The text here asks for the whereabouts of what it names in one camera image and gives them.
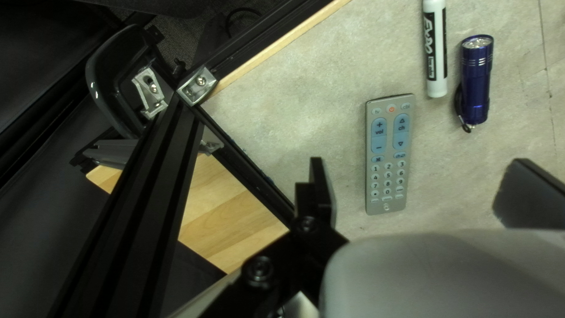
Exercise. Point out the dark grey plastic cover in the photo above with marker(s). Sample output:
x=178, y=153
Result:
x=106, y=66

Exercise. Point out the white marker pen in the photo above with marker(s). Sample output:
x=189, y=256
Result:
x=435, y=53

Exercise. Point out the black frame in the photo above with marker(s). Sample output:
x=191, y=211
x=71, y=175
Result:
x=145, y=198

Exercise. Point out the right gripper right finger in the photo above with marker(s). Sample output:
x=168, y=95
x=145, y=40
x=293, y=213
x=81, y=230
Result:
x=534, y=198

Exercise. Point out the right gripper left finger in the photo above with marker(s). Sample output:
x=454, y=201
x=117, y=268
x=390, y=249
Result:
x=320, y=229

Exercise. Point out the grey remote control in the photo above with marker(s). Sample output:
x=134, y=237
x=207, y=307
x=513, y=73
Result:
x=388, y=176

